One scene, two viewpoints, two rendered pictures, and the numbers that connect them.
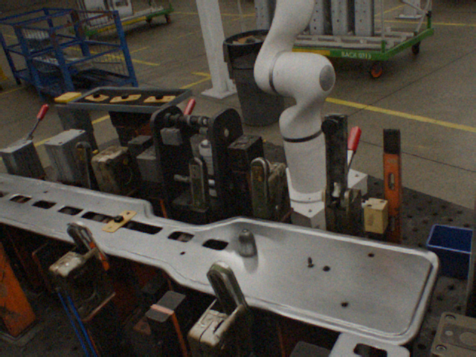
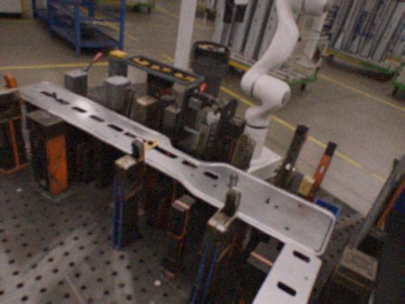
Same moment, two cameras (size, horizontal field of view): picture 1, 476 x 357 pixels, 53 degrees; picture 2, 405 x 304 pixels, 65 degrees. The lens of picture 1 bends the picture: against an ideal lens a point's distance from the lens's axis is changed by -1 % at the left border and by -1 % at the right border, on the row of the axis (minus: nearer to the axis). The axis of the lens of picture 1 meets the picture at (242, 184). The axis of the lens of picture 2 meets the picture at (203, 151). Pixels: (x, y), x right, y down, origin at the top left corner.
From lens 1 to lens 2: 0.29 m
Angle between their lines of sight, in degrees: 9
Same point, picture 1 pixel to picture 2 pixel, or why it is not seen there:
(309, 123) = (264, 119)
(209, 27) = (183, 29)
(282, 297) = (252, 215)
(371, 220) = (304, 187)
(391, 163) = (325, 160)
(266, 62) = (253, 76)
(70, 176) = (114, 105)
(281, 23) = (270, 57)
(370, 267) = (299, 212)
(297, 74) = (270, 90)
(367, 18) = not seen: hidden behind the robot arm
